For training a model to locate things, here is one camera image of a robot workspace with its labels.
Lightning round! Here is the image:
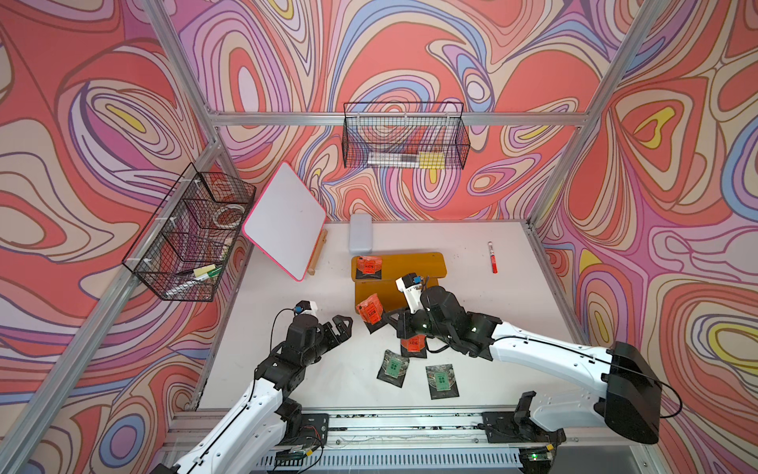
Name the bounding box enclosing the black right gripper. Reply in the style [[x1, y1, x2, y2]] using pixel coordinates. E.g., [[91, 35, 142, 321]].
[[383, 304, 454, 341]]

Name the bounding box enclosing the red tea bag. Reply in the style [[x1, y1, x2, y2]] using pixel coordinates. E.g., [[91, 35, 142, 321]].
[[356, 293, 385, 334], [400, 335, 428, 359], [355, 256, 383, 280]]

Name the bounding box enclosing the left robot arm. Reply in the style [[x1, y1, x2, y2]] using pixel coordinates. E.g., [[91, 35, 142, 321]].
[[152, 310, 353, 473]]

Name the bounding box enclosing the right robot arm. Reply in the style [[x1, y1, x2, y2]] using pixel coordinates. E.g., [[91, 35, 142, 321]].
[[382, 286, 663, 444]]

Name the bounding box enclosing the green tea bag small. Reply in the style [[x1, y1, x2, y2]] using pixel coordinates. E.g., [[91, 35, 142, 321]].
[[377, 350, 410, 388]]

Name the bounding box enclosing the yellow wooden two-tier shelf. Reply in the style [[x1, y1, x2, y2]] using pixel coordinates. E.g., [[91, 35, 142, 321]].
[[350, 251, 448, 315]]

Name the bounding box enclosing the green tea bag large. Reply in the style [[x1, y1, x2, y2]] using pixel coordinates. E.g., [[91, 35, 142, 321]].
[[426, 365, 460, 400]]

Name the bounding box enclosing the wooden whiteboard stand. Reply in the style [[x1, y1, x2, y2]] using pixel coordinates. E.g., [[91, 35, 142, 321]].
[[306, 228, 328, 276]]

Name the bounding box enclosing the white plastic box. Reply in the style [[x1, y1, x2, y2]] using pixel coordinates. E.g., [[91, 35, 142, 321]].
[[349, 213, 373, 256]]

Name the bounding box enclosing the red whiteboard marker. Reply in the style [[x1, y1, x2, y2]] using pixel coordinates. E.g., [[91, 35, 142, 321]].
[[488, 241, 499, 275]]

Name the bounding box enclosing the pink-framed whiteboard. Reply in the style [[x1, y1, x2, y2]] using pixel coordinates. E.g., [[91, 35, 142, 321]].
[[242, 162, 327, 282]]

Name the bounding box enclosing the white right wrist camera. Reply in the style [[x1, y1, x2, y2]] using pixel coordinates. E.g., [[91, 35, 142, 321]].
[[396, 273, 424, 314]]

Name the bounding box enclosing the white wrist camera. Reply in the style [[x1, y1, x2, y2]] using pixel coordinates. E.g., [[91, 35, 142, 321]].
[[293, 300, 318, 316], [396, 273, 424, 314]]

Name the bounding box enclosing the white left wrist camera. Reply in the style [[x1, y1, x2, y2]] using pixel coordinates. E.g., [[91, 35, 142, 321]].
[[293, 300, 318, 316]]

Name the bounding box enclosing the black wire basket left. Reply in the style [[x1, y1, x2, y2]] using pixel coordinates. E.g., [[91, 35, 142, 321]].
[[122, 164, 257, 302]]

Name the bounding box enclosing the black wire basket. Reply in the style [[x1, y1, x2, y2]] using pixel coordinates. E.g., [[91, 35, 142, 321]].
[[341, 100, 471, 171], [122, 164, 257, 302]]

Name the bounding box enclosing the black wire basket back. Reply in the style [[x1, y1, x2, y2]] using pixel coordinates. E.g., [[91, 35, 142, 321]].
[[341, 100, 471, 171]]

